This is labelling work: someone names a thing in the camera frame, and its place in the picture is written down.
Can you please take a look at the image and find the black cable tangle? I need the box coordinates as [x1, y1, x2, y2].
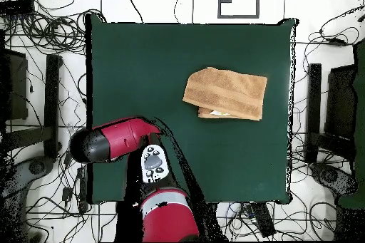
[0, 0, 108, 56]

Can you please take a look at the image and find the grey square floor frame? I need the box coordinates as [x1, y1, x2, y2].
[217, 0, 261, 19]

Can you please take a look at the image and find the dark rectangular panel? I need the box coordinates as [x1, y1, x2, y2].
[0, 48, 29, 121]
[324, 64, 357, 141]

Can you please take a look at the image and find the black metal stand frame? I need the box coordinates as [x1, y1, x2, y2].
[0, 53, 63, 160]
[304, 63, 357, 164]

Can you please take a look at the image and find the black power strip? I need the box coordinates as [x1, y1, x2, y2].
[250, 202, 277, 239]
[76, 165, 88, 212]

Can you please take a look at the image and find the dark green tablecloth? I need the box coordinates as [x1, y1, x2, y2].
[85, 14, 299, 205]

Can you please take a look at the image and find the dark office chair base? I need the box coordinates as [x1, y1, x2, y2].
[0, 155, 56, 242]
[309, 162, 359, 198]

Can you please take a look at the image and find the orange terry towel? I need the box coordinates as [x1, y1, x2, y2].
[182, 66, 268, 122]

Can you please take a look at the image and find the dark green cloth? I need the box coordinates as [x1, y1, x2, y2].
[338, 38, 365, 210]

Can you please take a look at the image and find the black switch box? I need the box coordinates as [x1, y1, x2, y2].
[0, 0, 36, 17]

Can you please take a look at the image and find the black power adapter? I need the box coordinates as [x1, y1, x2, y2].
[61, 187, 74, 202]

